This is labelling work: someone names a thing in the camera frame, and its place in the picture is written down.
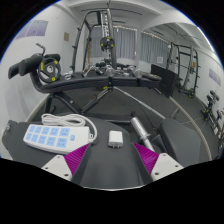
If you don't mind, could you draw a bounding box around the black squat rack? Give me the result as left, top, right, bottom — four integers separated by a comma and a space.
166, 41, 199, 99

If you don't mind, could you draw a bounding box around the grey window curtain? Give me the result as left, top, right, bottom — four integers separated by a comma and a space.
139, 31, 169, 66
89, 25, 137, 61

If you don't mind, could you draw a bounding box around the white power strip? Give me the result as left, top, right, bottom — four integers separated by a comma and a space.
22, 123, 92, 155

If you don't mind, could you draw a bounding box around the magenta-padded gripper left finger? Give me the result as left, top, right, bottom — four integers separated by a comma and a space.
41, 143, 92, 186

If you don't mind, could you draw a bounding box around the dumbbell rack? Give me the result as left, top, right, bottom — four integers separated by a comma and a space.
199, 89, 224, 134

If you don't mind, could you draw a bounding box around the black bench with roller pads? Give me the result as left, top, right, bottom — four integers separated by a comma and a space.
8, 53, 163, 116

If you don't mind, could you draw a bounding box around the black yellow weight plate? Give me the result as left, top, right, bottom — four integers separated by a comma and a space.
37, 57, 62, 84
99, 36, 115, 51

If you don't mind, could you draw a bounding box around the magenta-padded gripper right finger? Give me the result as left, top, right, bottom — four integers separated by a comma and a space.
131, 143, 184, 186

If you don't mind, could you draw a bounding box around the white charger block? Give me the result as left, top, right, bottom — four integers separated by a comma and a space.
107, 130, 124, 149

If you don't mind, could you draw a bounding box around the black cable machine frame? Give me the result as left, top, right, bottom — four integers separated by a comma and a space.
70, 8, 118, 73

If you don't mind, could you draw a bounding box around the silver barbell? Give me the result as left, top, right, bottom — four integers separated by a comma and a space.
113, 86, 158, 153

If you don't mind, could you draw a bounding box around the black padded flat bench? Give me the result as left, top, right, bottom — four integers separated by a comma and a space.
1, 114, 208, 191

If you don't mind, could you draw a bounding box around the small purple wall poster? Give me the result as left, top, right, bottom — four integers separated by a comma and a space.
208, 68, 222, 87

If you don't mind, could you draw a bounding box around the black box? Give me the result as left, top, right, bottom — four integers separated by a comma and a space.
149, 63, 178, 98

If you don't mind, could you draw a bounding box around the white power strip cable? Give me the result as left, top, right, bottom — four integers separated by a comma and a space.
40, 112, 98, 144

